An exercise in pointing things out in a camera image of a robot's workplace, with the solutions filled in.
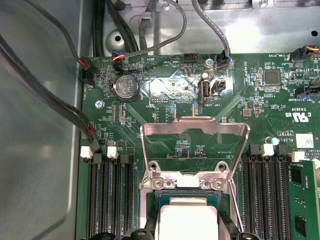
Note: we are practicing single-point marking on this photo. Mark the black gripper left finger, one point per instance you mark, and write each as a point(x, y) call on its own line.
point(140, 233)

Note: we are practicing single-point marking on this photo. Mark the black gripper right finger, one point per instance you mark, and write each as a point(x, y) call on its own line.
point(231, 232)

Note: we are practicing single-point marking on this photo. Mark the silver-topped CPU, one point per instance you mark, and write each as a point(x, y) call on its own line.
point(187, 222)

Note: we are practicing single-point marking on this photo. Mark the metal socket cover frame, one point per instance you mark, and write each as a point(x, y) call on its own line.
point(155, 129)

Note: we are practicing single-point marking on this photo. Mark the CPU socket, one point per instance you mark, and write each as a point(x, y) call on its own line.
point(143, 207)

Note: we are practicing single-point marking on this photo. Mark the RAM slot with black clip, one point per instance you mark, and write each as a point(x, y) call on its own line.
point(127, 200)
point(271, 205)
point(247, 205)
point(99, 200)

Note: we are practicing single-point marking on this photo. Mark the RAM slot with white clip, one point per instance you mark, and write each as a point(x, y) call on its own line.
point(283, 205)
point(113, 200)
point(89, 200)
point(259, 205)

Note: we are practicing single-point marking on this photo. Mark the green RAM stick black chips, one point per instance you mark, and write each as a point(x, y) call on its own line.
point(305, 200)

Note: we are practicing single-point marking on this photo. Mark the silver capacitor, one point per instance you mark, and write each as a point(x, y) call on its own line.
point(271, 140)

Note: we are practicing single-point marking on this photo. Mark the white board label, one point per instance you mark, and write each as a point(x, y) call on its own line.
point(304, 140)

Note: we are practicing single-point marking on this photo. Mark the black open PC case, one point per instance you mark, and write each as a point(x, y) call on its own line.
point(37, 175)

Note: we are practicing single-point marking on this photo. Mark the green motherboard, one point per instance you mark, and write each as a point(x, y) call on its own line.
point(175, 105)

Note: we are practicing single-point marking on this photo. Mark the silver board screw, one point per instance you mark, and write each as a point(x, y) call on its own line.
point(99, 104)
point(208, 62)

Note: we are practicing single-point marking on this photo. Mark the silver internal USB port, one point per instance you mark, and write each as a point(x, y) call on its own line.
point(205, 91)

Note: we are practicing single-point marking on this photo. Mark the round coin battery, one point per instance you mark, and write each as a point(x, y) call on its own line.
point(127, 87)

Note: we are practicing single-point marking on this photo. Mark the square black chip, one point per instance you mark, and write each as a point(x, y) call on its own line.
point(272, 77)

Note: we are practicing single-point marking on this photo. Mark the black board connector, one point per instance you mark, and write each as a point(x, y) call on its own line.
point(310, 92)

